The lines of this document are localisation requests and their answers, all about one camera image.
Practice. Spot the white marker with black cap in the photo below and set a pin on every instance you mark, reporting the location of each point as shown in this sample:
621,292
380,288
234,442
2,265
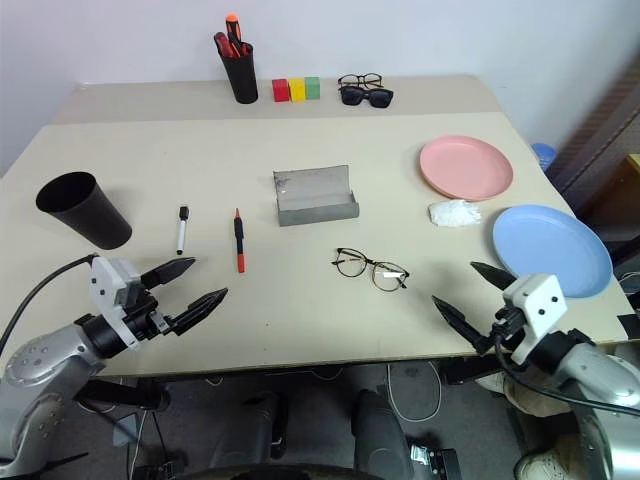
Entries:
181,230

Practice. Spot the black table frame bar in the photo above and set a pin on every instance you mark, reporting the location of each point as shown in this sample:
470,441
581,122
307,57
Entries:
125,395

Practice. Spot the brown wooden furniture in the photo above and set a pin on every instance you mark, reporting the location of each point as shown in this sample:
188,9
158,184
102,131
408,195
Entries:
600,150

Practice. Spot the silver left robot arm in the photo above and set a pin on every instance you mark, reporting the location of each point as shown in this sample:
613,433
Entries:
35,370

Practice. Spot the crumpled white tissue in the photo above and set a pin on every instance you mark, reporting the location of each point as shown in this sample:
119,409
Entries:
455,213

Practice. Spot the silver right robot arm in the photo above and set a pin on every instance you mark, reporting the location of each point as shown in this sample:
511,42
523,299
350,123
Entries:
595,380

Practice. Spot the pink plate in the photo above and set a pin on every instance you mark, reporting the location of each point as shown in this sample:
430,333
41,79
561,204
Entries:
465,165

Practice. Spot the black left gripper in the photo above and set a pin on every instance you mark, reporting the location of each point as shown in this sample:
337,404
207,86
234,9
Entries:
147,320

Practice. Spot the green block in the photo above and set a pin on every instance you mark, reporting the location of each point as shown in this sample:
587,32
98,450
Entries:
313,88

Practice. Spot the black sunglasses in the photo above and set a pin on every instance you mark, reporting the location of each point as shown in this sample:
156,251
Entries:
380,98

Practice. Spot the black cup holding tools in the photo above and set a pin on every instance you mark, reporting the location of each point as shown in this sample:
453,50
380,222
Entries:
242,77

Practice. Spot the orange-tipped black screwdriver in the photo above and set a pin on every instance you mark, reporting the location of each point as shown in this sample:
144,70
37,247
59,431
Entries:
233,27

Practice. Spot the tortoiseshell glasses with white tag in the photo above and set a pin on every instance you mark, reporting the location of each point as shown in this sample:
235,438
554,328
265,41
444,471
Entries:
350,269

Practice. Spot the yellow block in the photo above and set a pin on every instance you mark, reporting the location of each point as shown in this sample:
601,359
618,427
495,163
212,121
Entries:
297,90

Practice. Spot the empty black cup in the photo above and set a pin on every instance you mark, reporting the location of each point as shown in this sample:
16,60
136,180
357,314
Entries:
95,217

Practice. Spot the red and black screwdriver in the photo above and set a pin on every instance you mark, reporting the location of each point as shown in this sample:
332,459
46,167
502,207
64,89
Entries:
246,49
223,44

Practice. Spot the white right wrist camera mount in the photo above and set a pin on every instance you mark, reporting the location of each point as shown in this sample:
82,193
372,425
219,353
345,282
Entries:
537,300

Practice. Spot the red and black pen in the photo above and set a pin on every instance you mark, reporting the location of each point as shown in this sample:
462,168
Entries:
239,240

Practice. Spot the red block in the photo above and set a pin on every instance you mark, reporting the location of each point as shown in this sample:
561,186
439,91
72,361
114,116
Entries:
281,91

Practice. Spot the blue bottle cap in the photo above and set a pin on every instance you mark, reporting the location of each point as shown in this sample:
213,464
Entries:
544,155

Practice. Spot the blue plate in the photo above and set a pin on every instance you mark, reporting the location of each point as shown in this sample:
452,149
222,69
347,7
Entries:
550,250

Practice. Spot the open grey glasses case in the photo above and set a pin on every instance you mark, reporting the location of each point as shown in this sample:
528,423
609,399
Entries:
312,197

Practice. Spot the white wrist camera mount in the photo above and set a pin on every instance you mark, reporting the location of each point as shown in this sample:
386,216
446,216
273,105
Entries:
537,300
106,277

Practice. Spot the thin brown-framed glasses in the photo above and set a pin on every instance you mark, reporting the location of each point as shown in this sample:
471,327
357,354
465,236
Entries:
378,78

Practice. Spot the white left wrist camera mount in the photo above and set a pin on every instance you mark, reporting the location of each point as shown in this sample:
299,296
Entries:
106,277

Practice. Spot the dark rounded shape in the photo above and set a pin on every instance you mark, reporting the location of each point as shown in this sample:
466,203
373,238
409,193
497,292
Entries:
250,430
380,435

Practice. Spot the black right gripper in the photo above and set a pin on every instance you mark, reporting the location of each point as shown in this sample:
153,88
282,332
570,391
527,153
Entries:
502,335

